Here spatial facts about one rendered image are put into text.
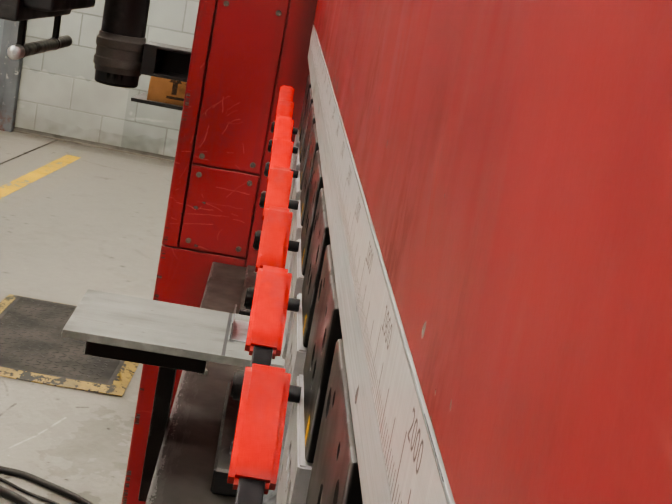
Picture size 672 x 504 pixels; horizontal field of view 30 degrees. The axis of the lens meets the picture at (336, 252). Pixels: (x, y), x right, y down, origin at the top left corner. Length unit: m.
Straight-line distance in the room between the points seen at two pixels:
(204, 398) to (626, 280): 1.51
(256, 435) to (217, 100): 1.78
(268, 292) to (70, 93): 7.95
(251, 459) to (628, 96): 0.41
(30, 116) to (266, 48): 6.54
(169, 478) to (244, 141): 1.04
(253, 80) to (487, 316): 2.08
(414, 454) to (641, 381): 0.16
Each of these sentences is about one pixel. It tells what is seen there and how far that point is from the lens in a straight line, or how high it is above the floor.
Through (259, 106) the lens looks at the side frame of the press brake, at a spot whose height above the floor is 1.18.
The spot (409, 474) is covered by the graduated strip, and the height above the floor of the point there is 1.33.
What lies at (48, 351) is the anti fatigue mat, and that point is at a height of 0.02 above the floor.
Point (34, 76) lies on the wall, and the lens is 8.77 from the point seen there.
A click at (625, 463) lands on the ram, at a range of 0.16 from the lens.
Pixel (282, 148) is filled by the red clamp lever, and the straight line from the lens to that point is 1.37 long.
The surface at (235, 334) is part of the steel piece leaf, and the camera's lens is 1.52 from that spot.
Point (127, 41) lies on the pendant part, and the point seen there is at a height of 1.21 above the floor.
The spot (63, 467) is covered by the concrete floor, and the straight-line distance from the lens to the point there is 3.57.
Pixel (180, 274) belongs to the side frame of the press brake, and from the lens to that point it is 2.39.
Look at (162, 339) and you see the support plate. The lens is 1.46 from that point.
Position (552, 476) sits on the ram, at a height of 1.38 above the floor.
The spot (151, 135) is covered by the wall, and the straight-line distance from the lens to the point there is 8.61.
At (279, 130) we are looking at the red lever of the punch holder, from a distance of 1.56.
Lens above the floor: 1.45
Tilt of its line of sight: 12 degrees down
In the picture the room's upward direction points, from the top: 11 degrees clockwise
